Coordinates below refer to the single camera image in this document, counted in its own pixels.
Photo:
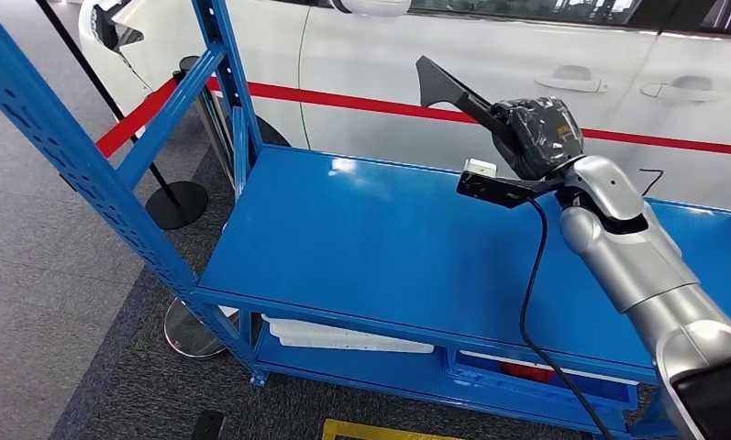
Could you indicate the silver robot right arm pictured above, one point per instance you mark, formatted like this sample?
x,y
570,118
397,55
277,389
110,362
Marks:
x,y
644,267

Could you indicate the white car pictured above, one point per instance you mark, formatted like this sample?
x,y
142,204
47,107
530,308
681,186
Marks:
x,y
371,54

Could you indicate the long red barrier belt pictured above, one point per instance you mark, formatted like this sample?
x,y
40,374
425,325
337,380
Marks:
x,y
353,104

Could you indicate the blue metal shelf rack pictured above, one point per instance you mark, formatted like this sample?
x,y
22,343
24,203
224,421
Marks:
x,y
371,243

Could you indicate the short red barrier belt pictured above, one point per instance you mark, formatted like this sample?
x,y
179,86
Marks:
x,y
131,121

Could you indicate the red item in bin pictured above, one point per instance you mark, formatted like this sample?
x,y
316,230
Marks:
x,y
526,371

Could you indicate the black stanchion with black base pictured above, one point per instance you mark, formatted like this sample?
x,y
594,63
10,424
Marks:
x,y
177,206

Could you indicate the blue plastic bin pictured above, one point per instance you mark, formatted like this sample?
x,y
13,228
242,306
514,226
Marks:
x,y
523,395

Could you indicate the chrome stanchion with black cap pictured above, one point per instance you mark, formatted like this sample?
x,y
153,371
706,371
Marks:
x,y
192,334
213,127

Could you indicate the yellow floor tape square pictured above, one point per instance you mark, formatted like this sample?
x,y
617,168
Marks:
x,y
389,431

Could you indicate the black plastic plate part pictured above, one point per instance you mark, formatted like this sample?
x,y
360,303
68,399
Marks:
x,y
444,85

